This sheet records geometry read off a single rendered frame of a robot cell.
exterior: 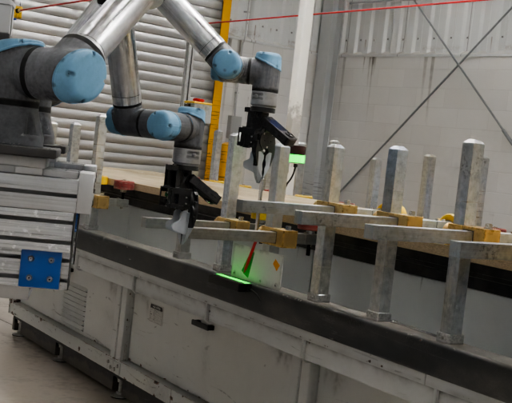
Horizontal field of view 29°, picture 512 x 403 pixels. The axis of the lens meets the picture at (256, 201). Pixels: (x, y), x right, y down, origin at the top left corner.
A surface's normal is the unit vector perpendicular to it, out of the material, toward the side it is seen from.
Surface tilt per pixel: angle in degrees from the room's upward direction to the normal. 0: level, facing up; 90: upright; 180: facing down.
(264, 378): 90
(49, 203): 90
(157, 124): 90
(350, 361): 90
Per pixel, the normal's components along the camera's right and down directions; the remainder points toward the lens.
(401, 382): -0.83, -0.07
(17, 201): 0.15, 0.07
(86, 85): 0.82, 0.21
